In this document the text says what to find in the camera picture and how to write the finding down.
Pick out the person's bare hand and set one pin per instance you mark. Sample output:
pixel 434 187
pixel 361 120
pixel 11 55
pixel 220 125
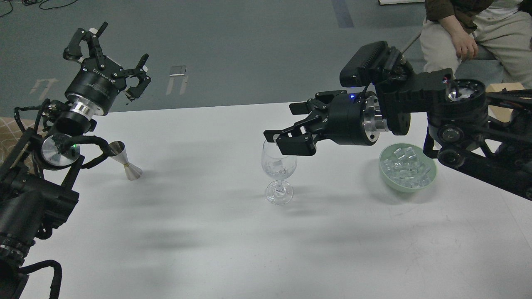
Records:
pixel 464 44

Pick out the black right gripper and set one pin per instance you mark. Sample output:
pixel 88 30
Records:
pixel 352 119

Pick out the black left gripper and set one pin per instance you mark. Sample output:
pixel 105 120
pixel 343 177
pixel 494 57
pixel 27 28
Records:
pixel 100 79

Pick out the seated person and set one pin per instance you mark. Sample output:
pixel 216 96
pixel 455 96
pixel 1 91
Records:
pixel 503 26

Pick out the green bowl of ice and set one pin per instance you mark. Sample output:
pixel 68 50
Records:
pixel 405 168

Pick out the silver floor plate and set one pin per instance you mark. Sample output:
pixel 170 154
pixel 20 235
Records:
pixel 177 71

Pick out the beige checkered chair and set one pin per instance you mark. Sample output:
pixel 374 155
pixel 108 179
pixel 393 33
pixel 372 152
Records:
pixel 10 134

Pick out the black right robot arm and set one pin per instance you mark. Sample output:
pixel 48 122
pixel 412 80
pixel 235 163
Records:
pixel 485 135

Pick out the steel cocktail jigger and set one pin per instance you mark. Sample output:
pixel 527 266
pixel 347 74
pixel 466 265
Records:
pixel 119 154

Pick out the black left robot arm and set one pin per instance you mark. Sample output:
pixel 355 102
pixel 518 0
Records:
pixel 38 175

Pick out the clear wine glass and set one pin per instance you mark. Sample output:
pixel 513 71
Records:
pixel 279 192

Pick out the clear ice cube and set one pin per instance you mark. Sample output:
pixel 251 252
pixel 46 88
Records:
pixel 276 169

